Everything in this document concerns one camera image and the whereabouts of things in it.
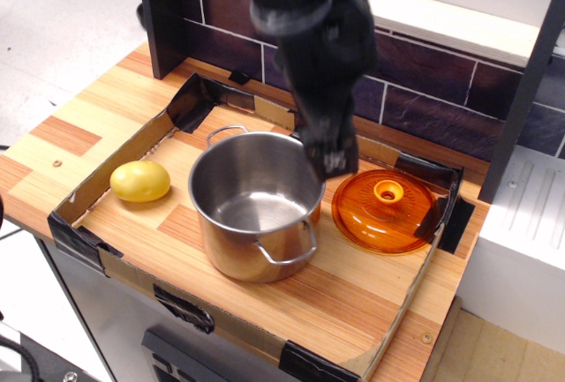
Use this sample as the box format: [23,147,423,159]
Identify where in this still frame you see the yellow potato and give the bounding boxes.
[109,161,171,203]

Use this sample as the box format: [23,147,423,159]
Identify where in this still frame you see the black control panel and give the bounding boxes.
[141,330,294,381]

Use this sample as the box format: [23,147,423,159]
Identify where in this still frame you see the orange glass lid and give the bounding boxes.
[332,169,441,255]

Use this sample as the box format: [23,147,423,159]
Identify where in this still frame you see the black braided cable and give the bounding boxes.
[0,337,45,382]

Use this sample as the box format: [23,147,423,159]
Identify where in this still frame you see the cardboard fence with black tape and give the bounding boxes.
[48,74,471,381]

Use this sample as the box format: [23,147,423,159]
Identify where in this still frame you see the stainless steel pot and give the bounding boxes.
[188,125,325,282]

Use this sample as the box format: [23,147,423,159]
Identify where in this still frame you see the dark tiled backsplash shelf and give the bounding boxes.
[142,0,564,202]

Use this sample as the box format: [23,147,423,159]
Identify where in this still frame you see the white ribbed sink unit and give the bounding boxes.
[457,146,564,352]

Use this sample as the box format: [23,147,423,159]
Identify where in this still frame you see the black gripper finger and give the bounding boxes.
[320,124,358,177]
[298,128,328,181]

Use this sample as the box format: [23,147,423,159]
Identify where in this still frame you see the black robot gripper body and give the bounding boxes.
[250,0,376,131]

